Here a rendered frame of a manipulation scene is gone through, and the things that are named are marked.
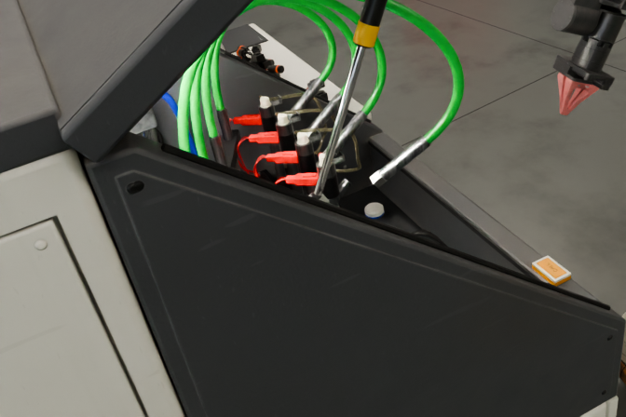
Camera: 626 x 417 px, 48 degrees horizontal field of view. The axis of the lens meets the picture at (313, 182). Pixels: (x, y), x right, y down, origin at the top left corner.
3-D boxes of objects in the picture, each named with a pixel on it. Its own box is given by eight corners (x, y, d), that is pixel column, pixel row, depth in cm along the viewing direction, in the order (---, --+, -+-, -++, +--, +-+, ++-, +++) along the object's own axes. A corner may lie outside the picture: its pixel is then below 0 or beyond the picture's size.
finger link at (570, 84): (555, 117, 131) (577, 70, 127) (535, 101, 137) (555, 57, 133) (584, 122, 133) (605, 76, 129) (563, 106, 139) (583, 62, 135)
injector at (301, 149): (345, 239, 122) (326, 137, 111) (319, 249, 121) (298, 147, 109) (337, 231, 125) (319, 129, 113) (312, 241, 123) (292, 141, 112)
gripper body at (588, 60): (583, 83, 125) (602, 43, 122) (551, 62, 133) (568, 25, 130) (611, 87, 127) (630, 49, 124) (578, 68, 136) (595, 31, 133)
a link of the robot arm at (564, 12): (653, -18, 119) (620, -30, 126) (601, -32, 115) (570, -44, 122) (621, 49, 124) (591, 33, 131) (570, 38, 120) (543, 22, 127)
